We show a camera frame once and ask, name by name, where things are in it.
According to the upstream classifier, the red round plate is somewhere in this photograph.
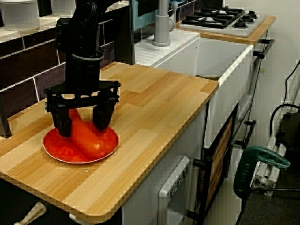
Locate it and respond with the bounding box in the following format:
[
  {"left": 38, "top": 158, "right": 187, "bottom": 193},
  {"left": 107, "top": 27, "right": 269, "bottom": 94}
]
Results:
[{"left": 43, "top": 126, "right": 119, "bottom": 165}]

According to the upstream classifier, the thick black looped cable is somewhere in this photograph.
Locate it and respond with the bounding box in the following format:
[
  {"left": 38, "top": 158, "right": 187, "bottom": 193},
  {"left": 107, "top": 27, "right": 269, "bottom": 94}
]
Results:
[{"left": 269, "top": 103, "right": 300, "bottom": 143}]

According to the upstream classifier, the orange toy sausage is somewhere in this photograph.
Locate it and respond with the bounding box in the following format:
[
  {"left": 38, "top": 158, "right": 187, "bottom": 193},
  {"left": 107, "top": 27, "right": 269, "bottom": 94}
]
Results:
[{"left": 68, "top": 108, "right": 109, "bottom": 158}]

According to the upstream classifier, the black framed oven door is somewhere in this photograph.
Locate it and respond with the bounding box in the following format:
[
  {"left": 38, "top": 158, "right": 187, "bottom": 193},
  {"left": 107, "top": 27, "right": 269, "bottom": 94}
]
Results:
[{"left": 192, "top": 103, "right": 240, "bottom": 221}]

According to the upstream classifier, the black stove grate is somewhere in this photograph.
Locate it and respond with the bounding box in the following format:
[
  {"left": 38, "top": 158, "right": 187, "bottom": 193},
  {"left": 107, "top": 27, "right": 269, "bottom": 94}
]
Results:
[{"left": 181, "top": 6, "right": 246, "bottom": 30}]

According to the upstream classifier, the grey dishwasher control panel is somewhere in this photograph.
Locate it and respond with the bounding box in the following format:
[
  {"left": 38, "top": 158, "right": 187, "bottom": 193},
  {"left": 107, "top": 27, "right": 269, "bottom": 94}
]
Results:
[{"left": 157, "top": 155, "right": 191, "bottom": 225}]

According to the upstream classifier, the black box device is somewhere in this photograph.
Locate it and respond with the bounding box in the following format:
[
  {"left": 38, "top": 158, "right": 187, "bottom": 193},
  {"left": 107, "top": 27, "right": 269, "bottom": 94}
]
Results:
[{"left": 276, "top": 112, "right": 300, "bottom": 152}]

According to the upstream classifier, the thin black wall cable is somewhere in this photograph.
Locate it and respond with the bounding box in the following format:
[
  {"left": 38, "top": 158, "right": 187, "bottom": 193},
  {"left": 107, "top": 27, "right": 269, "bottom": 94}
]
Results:
[{"left": 283, "top": 60, "right": 300, "bottom": 104}]

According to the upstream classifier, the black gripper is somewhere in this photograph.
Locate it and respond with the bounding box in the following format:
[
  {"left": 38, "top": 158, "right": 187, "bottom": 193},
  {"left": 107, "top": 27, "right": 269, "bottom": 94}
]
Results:
[{"left": 44, "top": 52, "right": 122, "bottom": 138}]

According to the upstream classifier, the green power drill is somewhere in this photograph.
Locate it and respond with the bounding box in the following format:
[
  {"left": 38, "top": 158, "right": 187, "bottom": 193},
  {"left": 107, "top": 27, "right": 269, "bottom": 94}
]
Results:
[{"left": 233, "top": 145, "right": 292, "bottom": 198}]

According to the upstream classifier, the black cabinet handle bar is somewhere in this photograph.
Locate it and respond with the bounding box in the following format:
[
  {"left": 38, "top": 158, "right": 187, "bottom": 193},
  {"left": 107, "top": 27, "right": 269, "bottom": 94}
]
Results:
[{"left": 252, "top": 38, "right": 275, "bottom": 60}]

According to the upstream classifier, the white lidded plastic jar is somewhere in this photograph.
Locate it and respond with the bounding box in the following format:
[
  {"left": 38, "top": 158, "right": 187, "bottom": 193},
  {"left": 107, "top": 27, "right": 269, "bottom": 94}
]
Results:
[{"left": 0, "top": 0, "right": 41, "bottom": 32}]

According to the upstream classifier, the silver aluminium rail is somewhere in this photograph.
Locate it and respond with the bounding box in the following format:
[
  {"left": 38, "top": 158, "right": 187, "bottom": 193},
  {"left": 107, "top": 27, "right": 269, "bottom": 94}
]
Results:
[{"left": 251, "top": 77, "right": 300, "bottom": 197}]

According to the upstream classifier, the dark grey support post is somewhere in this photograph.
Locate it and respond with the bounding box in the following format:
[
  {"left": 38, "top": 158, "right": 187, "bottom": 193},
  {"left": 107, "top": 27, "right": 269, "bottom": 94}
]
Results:
[
  {"left": 0, "top": 93, "right": 13, "bottom": 139},
  {"left": 114, "top": 0, "right": 137, "bottom": 66}
]

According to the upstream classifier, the white wooden peg handle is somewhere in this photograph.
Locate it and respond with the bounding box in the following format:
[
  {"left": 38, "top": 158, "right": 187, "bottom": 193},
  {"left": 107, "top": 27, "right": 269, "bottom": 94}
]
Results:
[
  {"left": 15, "top": 202, "right": 47, "bottom": 225},
  {"left": 68, "top": 212, "right": 88, "bottom": 223}
]

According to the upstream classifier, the grey stove hob plate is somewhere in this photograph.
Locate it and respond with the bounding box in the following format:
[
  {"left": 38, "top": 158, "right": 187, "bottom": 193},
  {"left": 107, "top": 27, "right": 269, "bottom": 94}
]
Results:
[{"left": 176, "top": 6, "right": 267, "bottom": 38}]

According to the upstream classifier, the grey toy faucet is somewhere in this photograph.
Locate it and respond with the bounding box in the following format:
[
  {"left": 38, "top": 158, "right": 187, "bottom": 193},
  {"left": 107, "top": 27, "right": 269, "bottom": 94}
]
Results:
[{"left": 151, "top": 0, "right": 177, "bottom": 47}]

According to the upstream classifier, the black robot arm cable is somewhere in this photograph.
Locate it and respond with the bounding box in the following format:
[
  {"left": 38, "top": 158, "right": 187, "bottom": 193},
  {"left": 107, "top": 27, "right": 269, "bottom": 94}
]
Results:
[{"left": 79, "top": 0, "right": 99, "bottom": 27}]

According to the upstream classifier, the white sink basin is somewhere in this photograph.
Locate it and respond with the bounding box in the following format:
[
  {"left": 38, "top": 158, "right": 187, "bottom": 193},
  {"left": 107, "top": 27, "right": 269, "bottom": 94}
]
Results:
[{"left": 135, "top": 29, "right": 255, "bottom": 150}]

